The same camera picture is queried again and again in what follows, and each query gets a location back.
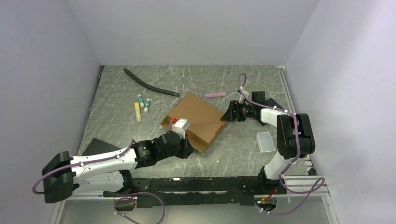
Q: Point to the right black foam pad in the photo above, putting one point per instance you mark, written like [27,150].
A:
[269,116]

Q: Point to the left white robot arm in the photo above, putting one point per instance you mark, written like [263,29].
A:
[65,175]

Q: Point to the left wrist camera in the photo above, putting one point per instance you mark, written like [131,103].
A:
[179,126]

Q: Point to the green white glue stick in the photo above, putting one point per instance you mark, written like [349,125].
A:
[147,105]
[141,101]

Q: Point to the aluminium frame rail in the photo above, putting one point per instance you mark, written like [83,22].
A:
[314,183]

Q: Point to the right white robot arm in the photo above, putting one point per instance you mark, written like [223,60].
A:
[294,133]

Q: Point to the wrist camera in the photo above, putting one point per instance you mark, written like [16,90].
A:
[243,94]
[179,126]

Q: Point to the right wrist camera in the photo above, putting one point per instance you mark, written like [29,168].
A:
[243,94]

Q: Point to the brown cardboard box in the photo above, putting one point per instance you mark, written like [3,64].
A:
[205,124]

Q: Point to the left black foam pad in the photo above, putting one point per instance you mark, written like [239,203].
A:
[97,146]

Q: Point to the clear plastic lid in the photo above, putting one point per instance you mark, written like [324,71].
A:
[265,142]

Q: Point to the yellow marker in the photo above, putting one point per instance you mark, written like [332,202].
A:
[137,112]

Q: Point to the black foam pad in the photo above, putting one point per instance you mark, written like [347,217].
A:
[269,116]
[97,146]

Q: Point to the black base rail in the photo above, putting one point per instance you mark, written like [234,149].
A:
[242,190]

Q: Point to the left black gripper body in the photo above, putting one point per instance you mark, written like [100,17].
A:
[180,151]

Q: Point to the pink purple highlighter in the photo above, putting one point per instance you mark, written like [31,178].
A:
[215,95]

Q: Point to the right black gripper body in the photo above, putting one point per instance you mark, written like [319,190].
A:
[244,111]

